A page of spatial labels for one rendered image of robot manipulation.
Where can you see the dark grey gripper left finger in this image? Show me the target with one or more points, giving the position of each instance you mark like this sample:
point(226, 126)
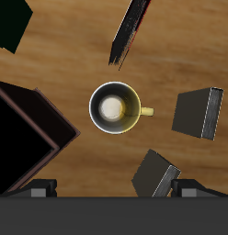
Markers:
point(42, 187)

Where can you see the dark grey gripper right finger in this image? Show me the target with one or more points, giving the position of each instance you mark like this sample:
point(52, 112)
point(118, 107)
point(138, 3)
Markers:
point(186, 187)

